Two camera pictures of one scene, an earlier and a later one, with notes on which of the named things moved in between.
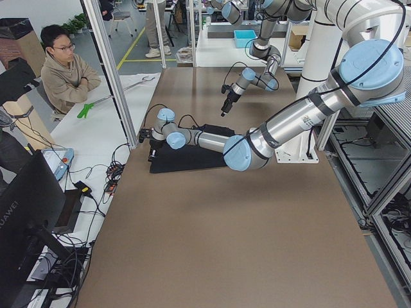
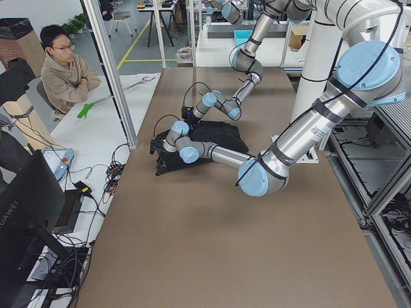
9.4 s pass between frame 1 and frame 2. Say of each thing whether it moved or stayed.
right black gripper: moved
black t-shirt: moved
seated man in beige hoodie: stayed
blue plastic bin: stayed
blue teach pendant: stayed
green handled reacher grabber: stayed
